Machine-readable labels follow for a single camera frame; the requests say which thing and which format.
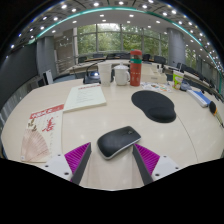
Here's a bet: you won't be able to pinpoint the red-white fan-print booklet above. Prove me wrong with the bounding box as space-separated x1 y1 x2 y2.
20 103 65 164

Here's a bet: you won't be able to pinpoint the green-white paper cup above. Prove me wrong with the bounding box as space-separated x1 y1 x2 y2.
172 69 185 90

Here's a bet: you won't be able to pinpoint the grey boxy monitor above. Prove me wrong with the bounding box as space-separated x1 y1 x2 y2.
29 76 47 90

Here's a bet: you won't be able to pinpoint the black-yellow handheld microphone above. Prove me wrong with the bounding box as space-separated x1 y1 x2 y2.
208 100 224 129

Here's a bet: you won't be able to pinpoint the blue-white book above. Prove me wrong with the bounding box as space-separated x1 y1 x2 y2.
186 88 212 108

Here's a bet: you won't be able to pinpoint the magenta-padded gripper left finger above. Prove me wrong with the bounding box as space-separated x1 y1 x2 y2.
42 142 93 186

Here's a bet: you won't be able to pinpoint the dark office chairs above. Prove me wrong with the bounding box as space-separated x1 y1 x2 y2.
78 52 201 76

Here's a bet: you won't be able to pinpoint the white lidded mug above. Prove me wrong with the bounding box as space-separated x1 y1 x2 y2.
113 63 131 87

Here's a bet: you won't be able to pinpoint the white document, red header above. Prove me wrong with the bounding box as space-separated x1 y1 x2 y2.
63 83 108 113

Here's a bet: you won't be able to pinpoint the long curved conference desk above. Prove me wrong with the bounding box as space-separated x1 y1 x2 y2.
61 59 224 98

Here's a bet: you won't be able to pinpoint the ceiling lights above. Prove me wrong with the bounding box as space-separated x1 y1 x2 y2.
9 0 218 51

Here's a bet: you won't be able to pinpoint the white paper cup stack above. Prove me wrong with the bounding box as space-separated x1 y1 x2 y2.
97 62 113 88

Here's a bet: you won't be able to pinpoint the red thermos bottle, green band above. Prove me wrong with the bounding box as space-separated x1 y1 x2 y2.
129 49 143 87

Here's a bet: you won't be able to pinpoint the black computer mouse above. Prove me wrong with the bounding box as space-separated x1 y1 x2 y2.
96 125 142 161

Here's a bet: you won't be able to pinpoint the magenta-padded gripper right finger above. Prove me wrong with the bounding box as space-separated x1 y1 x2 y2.
132 143 183 186

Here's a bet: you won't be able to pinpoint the black mouse pad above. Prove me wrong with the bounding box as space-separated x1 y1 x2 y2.
130 89 177 124

